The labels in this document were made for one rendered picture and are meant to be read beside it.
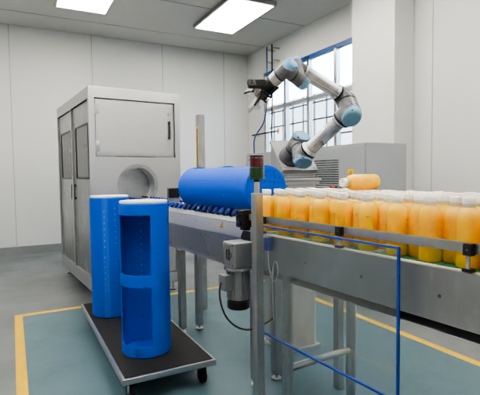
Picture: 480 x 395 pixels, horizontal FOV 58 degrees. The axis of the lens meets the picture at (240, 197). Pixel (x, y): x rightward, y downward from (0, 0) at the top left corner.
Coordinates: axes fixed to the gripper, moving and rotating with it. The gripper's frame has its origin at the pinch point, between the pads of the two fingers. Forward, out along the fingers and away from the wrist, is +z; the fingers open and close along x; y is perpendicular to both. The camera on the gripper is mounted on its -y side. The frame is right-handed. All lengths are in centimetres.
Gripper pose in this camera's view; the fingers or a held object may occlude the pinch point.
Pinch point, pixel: (245, 103)
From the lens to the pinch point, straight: 247.8
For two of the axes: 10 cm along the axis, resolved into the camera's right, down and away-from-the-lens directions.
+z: -6.7, 4.9, 5.6
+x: -1.6, -8.3, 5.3
